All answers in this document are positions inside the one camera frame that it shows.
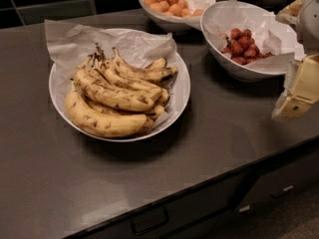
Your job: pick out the upper spotted banana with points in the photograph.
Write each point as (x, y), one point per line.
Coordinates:
(115, 77)

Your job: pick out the small rear banana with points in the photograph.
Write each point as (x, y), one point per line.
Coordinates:
(159, 63)

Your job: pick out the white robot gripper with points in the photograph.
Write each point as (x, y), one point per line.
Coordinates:
(309, 15)

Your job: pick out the white paper under red fruit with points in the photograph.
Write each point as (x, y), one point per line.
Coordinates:
(262, 27)

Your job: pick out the white bowl with red fruit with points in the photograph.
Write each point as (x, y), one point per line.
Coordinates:
(232, 68)

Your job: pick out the white paper under bananas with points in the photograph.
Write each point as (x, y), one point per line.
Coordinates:
(79, 40)

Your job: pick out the white bowl with orange fruit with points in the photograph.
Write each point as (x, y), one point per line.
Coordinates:
(166, 22)

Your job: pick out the back banana with dark tip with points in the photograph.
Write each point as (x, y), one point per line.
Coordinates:
(155, 76)

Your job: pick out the pile of red fruit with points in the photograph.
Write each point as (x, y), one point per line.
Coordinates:
(241, 48)

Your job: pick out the black drawer handle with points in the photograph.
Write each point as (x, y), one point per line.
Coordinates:
(149, 221)
(283, 192)

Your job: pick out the left black drawer handle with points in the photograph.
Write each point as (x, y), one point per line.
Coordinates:
(149, 221)

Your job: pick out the pile of orange fruit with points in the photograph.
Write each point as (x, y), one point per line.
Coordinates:
(176, 8)

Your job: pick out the spotted middle banana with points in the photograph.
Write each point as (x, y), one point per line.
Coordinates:
(91, 82)

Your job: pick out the front yellow banana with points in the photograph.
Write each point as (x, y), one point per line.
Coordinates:
(98, 124)

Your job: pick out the spotted banana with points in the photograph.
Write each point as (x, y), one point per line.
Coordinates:
(91, 82)
(115, 77)

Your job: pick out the large white banana bowl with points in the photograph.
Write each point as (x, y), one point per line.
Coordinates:
(181, 93)

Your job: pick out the right black drawer handle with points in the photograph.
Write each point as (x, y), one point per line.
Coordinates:
(283, 192)

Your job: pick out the dark cabinet drawer front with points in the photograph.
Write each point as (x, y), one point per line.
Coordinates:
(198, 208)

